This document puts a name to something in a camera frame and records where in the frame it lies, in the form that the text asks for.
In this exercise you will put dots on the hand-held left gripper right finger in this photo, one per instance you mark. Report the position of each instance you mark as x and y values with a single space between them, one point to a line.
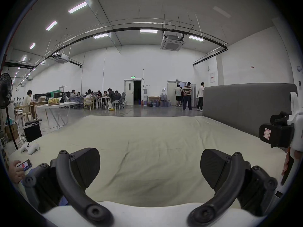
229 185

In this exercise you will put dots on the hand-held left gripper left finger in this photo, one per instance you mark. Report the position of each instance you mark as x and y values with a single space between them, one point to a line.
71 188

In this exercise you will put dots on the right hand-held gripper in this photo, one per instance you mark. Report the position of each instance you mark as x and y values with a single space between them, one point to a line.
281 133

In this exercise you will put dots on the person's right hand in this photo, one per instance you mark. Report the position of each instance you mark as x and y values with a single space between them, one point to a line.
287 163

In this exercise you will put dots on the grey padded headboard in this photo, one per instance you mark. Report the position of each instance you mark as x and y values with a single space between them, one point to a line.
243 105

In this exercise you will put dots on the dark phone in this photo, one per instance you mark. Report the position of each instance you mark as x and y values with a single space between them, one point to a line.
24 165

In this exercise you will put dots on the white hand controller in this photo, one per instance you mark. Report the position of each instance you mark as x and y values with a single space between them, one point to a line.
30 147

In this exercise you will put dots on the black box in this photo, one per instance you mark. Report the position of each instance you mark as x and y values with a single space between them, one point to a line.
33 131

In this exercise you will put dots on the cardboard carton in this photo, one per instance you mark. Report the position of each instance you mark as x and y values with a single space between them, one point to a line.
11 131

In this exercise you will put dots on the white folding table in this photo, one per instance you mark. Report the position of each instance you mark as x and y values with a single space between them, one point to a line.
56 104

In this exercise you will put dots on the bed with beige sheet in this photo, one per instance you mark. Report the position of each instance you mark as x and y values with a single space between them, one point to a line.
151 150

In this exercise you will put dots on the wooden chair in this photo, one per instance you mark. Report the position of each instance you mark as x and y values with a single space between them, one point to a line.
88 103

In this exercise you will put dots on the group of people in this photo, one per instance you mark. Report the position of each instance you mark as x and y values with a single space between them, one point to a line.
111 97

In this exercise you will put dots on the group of water jugs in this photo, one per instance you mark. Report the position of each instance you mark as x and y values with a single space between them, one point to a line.
163 102

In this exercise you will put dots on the black standing fan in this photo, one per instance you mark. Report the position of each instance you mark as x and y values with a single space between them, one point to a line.
5 91

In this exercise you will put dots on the water dispenser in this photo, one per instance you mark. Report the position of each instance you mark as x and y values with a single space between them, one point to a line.
145 97

